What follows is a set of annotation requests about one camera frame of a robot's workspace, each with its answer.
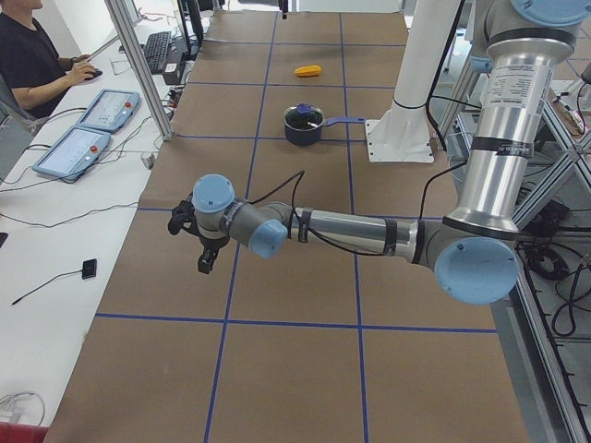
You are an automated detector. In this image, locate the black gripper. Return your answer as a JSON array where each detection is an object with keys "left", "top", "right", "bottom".
[{"left": 197, "top": 233, "right": 227, "bottom": 273}]

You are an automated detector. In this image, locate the glass lid purple knob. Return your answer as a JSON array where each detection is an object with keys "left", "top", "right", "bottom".
[{"left": 283, "top": 103, "right": 324, "bottom": 131}]

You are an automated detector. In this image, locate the yellow toy corn cob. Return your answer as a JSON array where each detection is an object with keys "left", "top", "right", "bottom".
[{"left": 294, "top": 65, "right": 322, "bottom": 78}]

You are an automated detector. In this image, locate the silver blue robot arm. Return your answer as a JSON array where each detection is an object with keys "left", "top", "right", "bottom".
[{"left": 189, "top": 1, "right": 590, "bottom": 305}]

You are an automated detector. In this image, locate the small black box on table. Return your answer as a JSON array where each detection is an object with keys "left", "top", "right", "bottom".
[{"left": 81, "top": 258, "right": 98, "bottom": 280}]

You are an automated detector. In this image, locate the dark blue saucepan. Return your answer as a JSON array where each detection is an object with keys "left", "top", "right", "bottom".
[{"left": 283, "top": 103, "right": 366, "bottom": 147}]

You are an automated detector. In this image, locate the near blue teach pendant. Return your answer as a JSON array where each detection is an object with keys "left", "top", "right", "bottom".
[{"left": 32, "top": 126, "right": 111, "bottom": 183}]

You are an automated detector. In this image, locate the blue teach pendant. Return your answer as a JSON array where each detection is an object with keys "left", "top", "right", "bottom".
[
  {"left": 77, "top": 89, "right": 140, "bottom": 134},
  {"left": 32, "top": 126, "right": 111, "bottom": 183}
]

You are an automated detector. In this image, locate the far blue teach pendant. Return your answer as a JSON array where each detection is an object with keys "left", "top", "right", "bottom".
[{"left": 77, "top": 89, "right": 140, "bottom": 134}]

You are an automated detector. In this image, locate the black keyboard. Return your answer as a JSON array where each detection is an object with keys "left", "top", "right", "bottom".
[{"left": 143, "top": 31, "right": 171, "bottom": 74}]

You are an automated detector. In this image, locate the seated person in black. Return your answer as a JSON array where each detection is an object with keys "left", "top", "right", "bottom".
[{"left": 1, "top": 1, "right": 99, "bottom": 119}]

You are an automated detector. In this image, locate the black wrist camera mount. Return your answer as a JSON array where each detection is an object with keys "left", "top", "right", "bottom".
[{"left": 167, "top": 200, "right": 199, "bottom": 235}]

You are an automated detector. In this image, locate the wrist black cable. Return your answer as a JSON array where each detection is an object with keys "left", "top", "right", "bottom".
[{"left": 248, "top": 169, "right": 393, "bottom": 256}]

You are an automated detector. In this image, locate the aluminium frame post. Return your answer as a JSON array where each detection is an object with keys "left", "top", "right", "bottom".
[{"left": 104, "top": 0, "right": 173, "bottom": 141}]

